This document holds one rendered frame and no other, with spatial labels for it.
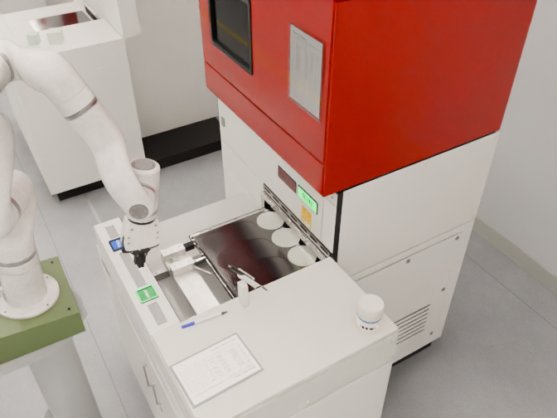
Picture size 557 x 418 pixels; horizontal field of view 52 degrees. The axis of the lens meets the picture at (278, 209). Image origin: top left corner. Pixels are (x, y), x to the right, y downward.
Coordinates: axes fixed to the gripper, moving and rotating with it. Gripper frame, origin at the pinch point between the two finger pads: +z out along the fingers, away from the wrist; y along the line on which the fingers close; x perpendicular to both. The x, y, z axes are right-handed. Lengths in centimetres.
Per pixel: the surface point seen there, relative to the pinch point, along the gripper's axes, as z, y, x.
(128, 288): 15.7, 1.1, -6.0
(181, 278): 19.9, -18.4, -8.9
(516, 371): 80, -169, 43
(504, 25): -72, -103, 15
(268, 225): 11, -55, -15
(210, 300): 19.3, -22.2, 4.8
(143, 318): 15.9, 1.1, 8.0
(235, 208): 19, -54, -39
